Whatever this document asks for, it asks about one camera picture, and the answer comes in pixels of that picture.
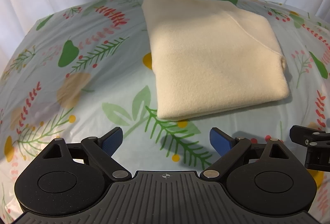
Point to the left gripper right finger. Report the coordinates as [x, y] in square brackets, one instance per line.
[233, 153]

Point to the cream knit sweater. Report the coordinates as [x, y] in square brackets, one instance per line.
[209, 56]

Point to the floral bed sheet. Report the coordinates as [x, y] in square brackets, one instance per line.
[87, 69]

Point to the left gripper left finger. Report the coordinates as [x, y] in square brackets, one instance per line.
[100, 150]

